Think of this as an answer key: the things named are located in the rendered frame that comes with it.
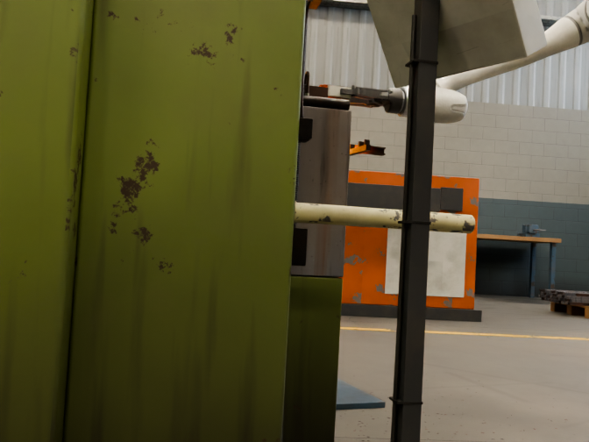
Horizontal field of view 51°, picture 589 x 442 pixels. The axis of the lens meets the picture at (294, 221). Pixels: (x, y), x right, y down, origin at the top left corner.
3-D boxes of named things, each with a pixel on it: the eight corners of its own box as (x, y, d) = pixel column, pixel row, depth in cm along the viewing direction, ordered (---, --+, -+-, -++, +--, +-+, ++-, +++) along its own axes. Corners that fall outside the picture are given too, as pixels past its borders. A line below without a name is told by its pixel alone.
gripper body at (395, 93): (404, 110, 181) (374, 107, 179) (393, 117, 189) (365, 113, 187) (405, 85, 181) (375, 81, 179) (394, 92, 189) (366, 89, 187)
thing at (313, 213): (465, 235, 151) (466, 213, 151) (476, 235, 145) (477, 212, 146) (289, 224, 142) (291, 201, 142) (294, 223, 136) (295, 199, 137)
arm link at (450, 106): (421, 123, 183) (405, 118, 195) (469, 128, 186) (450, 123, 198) (427, 86, 180) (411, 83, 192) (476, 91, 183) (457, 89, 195)
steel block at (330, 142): (309, 270, 200) (317, 134, 202) (343, 277, 163) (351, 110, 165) (131, 261, 189) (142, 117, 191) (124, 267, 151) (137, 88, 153)
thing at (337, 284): (301, 417, 198) (309, 271, 200) (334, 458, 161) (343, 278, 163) (121, 417, 186) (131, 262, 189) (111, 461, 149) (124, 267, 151)
